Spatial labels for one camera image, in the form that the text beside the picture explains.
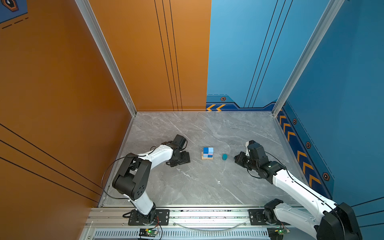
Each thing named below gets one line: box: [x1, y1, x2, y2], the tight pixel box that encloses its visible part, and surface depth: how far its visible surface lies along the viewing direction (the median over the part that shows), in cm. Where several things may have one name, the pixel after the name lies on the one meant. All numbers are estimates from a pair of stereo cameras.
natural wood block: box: [201, 151, 214, 160], surface depth 95 cm
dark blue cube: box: [203, 147, 209, 154], surface depth 91 cm
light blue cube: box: [208, 147, 214, 155], surface depth 91 cm
